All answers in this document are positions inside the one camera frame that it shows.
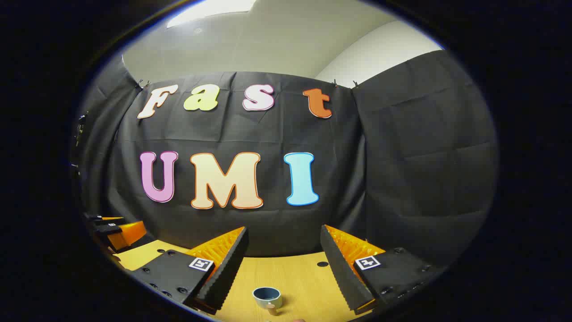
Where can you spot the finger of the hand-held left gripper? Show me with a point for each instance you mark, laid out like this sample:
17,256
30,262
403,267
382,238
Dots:
96,217
127,235

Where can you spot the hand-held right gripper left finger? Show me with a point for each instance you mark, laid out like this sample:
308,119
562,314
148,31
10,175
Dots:
223,273

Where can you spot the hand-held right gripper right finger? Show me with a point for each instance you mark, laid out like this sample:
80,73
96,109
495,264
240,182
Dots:
342,268

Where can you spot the wooden desktop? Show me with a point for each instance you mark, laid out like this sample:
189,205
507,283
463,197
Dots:
295,277

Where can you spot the ceiling light panel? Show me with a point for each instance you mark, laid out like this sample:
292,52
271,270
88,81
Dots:
210,10

